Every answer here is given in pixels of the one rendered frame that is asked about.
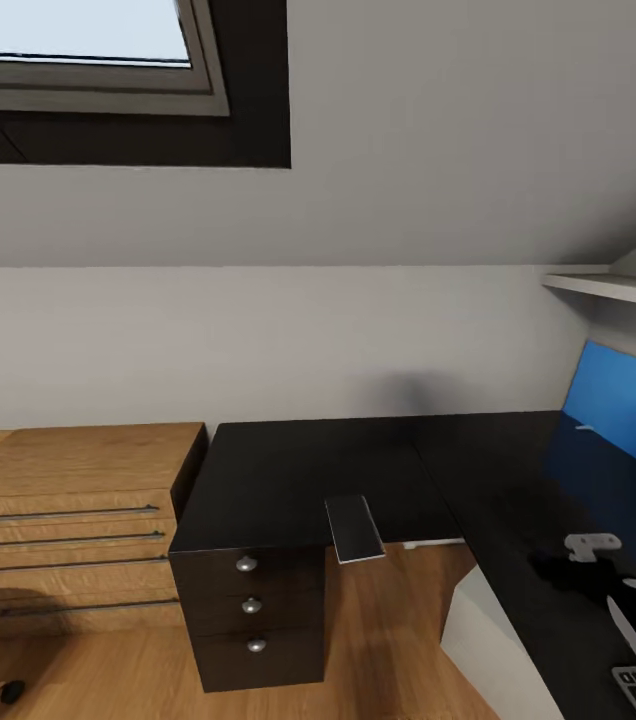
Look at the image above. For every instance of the mouse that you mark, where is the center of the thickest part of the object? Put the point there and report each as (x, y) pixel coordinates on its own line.
(543, 552)

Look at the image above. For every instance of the notebook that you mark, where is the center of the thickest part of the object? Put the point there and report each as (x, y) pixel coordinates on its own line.
(354, 530)

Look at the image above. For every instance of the cabinet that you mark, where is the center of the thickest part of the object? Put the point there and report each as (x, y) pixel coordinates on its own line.
(255, 619)
(87, 515)

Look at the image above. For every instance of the desk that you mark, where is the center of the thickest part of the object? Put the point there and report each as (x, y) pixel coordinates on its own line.
(503, 483)

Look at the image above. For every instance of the fixed window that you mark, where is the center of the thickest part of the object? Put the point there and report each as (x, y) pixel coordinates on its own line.
(169, 83)

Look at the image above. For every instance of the room divider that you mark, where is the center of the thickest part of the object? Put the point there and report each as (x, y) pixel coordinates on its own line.
(602, 395)

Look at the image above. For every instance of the desktop computer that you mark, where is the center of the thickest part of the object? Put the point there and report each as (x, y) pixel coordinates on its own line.
(481, 641)

